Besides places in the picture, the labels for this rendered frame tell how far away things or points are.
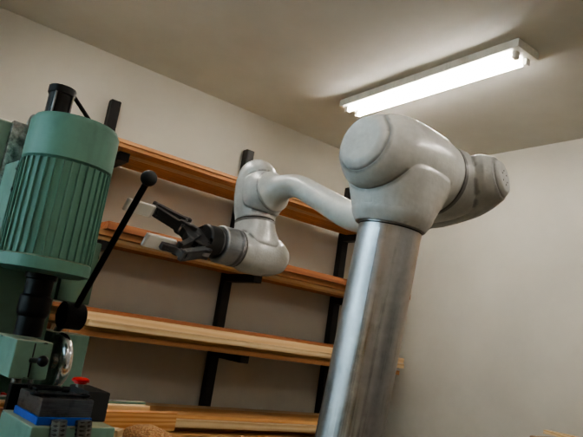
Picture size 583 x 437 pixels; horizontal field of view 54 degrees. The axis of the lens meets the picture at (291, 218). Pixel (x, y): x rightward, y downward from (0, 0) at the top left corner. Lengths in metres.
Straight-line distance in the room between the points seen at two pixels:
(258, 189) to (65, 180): 0.45
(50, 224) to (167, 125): 2.83
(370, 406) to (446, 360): 3.60
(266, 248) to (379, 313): 0.57
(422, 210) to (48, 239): 0.68
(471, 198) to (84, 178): 0.72
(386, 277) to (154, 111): 3.19
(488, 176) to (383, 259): 0.25
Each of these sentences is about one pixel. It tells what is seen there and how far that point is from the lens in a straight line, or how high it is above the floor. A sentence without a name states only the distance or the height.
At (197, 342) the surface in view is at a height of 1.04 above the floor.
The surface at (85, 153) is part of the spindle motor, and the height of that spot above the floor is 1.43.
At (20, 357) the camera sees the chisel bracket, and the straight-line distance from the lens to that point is 1.19.
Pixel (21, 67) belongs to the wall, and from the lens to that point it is 3.74.
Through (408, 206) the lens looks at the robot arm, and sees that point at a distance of 0.88.
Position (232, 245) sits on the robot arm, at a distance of 1.33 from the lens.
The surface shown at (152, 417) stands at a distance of 1.39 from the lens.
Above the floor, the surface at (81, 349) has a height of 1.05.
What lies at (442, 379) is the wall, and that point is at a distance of 4.49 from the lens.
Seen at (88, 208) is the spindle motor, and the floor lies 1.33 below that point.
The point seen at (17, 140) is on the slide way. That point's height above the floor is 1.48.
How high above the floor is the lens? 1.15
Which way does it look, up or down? 12 degrees up
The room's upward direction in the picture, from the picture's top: 9 degrees clockwise
